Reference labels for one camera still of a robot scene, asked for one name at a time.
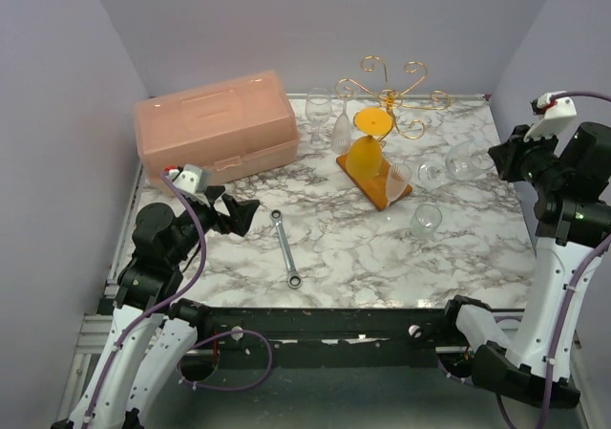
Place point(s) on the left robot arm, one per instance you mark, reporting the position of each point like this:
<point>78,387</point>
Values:
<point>153,325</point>

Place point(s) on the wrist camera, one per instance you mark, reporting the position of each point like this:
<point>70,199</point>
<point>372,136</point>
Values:
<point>554,113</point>
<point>191,180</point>

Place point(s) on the short clear goblet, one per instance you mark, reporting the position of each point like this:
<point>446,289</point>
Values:
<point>425,220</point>

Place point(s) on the clear wine glass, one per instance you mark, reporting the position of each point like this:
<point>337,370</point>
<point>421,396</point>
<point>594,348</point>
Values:
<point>464,162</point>
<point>318,109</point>

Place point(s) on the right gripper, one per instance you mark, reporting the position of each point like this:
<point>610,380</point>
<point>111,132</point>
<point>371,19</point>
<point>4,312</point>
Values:
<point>508,154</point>

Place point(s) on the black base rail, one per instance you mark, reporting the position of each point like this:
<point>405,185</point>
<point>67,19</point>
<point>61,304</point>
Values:
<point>252,338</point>

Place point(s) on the yellow plastic wine glass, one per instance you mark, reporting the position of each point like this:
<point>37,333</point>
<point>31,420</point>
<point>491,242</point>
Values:
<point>365,154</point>

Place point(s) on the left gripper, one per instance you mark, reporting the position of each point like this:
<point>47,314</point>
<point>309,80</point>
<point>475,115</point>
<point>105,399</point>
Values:
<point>241,212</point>

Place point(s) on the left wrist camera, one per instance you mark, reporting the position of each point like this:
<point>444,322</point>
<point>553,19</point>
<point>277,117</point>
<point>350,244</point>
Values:
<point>191,180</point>

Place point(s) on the clear wine glass back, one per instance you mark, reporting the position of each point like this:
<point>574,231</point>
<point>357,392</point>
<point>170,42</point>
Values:
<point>318,109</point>

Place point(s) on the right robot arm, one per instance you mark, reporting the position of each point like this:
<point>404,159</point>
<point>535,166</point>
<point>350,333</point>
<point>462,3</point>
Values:
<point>573,231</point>

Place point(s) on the ribbed clear champagne flute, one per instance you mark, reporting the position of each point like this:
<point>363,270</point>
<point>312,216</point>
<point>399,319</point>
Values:
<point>341,134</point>

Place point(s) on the pink plastic storage box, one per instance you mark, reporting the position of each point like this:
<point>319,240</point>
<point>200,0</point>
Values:
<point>234,129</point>

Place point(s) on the silver ratchet wrench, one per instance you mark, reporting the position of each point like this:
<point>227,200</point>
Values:
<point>294,280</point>

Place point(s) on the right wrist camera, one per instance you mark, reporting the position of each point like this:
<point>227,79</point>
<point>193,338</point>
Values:
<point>554,113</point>

